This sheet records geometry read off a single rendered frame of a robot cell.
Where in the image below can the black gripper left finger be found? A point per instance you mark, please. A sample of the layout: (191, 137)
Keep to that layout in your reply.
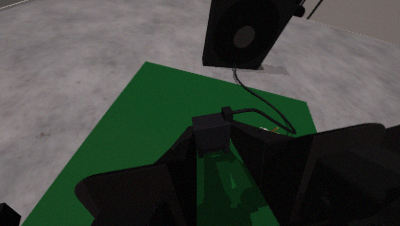
(172, 178)

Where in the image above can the black connector plug with cable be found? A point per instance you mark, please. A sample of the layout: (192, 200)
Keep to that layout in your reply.
(212, 131)

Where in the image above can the black cooling fan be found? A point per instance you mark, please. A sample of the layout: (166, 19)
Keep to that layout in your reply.
(244, 31)

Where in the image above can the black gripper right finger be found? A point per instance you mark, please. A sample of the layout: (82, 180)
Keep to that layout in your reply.
(282, 166)

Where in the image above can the green circuit board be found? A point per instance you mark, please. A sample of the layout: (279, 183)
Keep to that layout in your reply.
(147, 118)

